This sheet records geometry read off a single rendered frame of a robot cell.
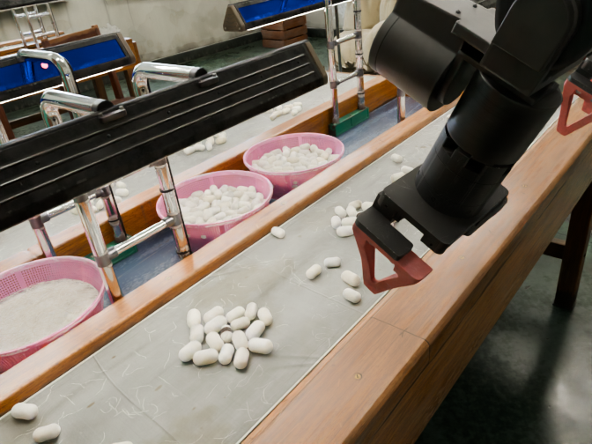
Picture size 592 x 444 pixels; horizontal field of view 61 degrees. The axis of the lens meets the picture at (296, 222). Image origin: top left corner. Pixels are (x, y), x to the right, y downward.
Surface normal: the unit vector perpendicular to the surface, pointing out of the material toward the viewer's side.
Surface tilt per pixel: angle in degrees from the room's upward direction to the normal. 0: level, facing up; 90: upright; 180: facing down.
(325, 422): 0
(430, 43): 49
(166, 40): 90
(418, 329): 0
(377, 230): 27
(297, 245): 0
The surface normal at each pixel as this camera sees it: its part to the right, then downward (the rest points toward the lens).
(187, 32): 0.71, 0.29
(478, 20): 0.22, -0.64
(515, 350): -0.11, -0.86
